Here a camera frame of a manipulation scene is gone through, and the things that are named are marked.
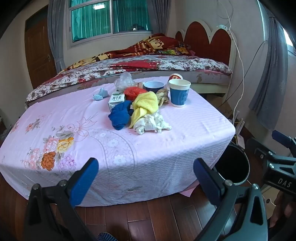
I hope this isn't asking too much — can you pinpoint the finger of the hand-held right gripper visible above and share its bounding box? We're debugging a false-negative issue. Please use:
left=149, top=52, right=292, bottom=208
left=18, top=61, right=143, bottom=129
left=272, top=130, right=296, bottom=150
left=246, top=138, right=281, bottom=167

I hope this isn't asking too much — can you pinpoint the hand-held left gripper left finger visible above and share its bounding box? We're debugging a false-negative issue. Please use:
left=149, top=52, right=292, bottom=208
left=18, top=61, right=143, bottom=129
left=23, top=158, right=99, bottom=241

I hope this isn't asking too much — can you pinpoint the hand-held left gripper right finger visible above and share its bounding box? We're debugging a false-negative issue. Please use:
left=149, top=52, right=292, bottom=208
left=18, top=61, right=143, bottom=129
left=194, top=158, right=270, bottom=241

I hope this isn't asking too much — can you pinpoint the black trash bin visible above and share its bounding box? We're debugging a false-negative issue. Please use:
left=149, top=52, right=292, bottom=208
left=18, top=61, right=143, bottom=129
left=214, top=142, right=250, bottom=186

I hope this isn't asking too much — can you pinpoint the yellow cloth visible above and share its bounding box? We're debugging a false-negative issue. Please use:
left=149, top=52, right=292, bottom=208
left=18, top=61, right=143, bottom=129
left=129, top=91, right=159, bottom=129

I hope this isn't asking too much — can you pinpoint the red plastic bag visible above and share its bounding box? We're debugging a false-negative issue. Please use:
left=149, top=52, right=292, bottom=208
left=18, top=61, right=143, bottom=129
left=124, top=86, right=148, bottom=101

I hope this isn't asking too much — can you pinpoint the blue bowl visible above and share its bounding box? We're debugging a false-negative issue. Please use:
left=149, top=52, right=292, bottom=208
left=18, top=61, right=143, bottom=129
left=143, top=81, right=165, bottom=93

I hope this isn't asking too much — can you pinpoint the person's right hand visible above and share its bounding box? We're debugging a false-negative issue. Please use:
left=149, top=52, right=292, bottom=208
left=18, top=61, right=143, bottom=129
left=270, top=192, right=296, bottom=229

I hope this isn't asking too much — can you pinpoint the pink floral tablecloth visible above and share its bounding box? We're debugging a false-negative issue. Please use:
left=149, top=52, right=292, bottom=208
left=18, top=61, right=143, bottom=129
left=0, top=76, right=236, bottom=208

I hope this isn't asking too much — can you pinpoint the blue striped slipper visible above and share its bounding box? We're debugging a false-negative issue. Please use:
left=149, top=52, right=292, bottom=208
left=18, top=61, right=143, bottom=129
left=97, top=232, right=119, bottom=241

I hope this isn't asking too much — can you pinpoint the grey curtain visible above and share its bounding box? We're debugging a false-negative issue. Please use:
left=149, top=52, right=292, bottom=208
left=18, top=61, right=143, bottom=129
left=248, top=15, right=290, bottom=131
left=47, top=0, right=70, bottom=73
left=148, top=0, right=172, bottom=37

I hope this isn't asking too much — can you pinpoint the blue cloth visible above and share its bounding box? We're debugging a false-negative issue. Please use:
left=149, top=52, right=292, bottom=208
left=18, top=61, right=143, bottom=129
left=108, top=100, right=134, bottom=131

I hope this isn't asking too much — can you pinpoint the white crumpled tissue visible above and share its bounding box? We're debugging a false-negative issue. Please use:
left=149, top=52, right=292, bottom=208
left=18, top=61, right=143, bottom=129
left=133, top=112, right=172, bottom=135

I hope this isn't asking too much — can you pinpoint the green white milk carton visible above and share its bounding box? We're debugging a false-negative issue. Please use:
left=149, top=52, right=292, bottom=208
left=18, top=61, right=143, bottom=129
left=108, top=91, right=126, bottom=112

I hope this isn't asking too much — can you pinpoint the blue crumpled paper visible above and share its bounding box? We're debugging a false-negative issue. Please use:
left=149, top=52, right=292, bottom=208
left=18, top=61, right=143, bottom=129
left=93, top=88, right=109, bottom=101

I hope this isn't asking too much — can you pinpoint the blue paper cup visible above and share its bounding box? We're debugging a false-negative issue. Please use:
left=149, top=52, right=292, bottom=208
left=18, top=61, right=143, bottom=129
left=168, top=79, right=191, bottom=108

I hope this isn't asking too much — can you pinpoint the brown crumpled wrapper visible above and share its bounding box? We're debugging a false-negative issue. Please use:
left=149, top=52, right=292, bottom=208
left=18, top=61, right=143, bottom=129
left=155, top=88, right=171, bottom=107

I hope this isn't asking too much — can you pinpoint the bright side window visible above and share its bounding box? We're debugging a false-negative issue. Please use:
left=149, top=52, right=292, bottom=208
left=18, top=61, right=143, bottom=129
left=284, top=27, right=296, bottom=55

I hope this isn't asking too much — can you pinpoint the clear white plastic bag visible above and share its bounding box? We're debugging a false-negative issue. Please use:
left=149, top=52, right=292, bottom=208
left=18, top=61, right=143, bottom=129
left=114, top=71, right=136, bottom=91

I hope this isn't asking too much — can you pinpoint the red paper cup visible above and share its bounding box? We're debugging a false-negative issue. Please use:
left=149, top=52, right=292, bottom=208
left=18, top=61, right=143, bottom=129
left=166, top=73, right=184, bottom=91

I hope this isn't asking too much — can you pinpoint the red white headboard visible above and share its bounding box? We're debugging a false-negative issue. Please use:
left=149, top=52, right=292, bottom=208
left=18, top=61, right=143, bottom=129
left=174, top=21, right=238, bottom=73

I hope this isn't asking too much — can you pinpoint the bed with floral sheet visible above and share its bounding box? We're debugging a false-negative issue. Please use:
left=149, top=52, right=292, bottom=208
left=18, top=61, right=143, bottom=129
left=25, top=54, right=233, bottom=102

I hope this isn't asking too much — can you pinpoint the brown wooden door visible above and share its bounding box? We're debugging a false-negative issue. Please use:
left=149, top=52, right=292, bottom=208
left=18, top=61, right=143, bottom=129
left=24, top=5, right=57, bottom=90

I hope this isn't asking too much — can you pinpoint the red printed blanket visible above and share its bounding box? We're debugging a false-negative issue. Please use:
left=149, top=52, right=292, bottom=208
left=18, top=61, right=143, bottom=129
left=67, top=33, right=196, bottom=70

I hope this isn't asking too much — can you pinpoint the green glass window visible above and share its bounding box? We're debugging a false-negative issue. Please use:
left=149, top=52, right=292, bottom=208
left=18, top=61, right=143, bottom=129
left=68, top=0, right=154, bottom=48

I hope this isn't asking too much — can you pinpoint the white cable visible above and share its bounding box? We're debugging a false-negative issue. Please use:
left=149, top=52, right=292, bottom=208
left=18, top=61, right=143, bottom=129
left=217, top=0, right=245, bottom=127

